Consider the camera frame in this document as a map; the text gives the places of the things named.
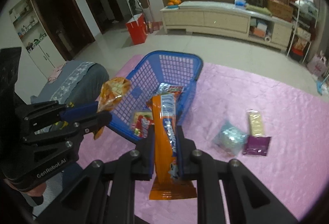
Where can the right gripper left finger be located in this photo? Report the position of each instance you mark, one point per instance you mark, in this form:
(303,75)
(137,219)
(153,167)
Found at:
(104,192)

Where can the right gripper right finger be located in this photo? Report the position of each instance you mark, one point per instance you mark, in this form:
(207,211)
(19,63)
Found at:
(227,192)

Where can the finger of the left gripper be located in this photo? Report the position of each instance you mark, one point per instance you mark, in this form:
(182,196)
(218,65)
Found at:
(44,114)
(91,123)

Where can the yellow orange snack pouch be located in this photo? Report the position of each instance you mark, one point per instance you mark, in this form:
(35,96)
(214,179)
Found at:
(112,92)

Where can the large cracker pack green ends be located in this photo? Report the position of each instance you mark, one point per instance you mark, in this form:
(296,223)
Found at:
(141,122)

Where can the orange snack bar wrapper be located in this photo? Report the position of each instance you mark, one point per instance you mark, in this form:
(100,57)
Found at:
(168,184)

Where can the red silver snack bag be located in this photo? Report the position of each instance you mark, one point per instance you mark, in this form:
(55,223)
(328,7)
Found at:
(165,88)

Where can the grey embroidered cushion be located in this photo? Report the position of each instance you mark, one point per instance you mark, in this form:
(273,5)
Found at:
(78,83)

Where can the pink quilted table cloth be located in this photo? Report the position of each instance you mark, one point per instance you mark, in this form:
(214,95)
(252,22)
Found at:
(295,168)

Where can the purple snack packet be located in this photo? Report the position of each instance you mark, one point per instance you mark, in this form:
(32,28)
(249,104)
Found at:
(256,146)

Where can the silver blue snack packet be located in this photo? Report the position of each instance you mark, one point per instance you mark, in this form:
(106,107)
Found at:
(230,138)

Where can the small clear cracker packet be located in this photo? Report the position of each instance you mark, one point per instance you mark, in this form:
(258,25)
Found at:
(255,123)

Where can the blue plastic basket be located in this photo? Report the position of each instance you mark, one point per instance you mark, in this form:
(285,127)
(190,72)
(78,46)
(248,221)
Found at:
(156,70)

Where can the red paper bag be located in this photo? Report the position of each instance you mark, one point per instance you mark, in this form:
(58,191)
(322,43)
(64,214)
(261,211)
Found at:
(137,29)

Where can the oranges on blue plate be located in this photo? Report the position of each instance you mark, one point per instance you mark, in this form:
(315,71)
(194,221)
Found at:
(173,4)

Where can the beige TV cabinet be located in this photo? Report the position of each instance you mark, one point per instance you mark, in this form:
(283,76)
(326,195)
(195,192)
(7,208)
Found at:
(226,19)

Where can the pink shopping bag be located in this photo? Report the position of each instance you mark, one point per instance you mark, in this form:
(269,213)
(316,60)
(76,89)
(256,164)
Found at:
(317,65)

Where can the blue tissue box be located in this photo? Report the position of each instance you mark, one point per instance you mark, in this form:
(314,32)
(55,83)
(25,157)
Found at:
(240,3)

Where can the green folded cloth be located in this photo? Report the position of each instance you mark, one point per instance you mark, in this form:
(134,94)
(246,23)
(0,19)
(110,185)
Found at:
(257,9)

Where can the brown cardboard box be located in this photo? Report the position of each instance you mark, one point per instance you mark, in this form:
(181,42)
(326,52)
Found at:
(280,10)

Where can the white metal shelf rack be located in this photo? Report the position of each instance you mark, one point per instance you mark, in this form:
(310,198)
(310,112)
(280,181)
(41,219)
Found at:
(304,19)

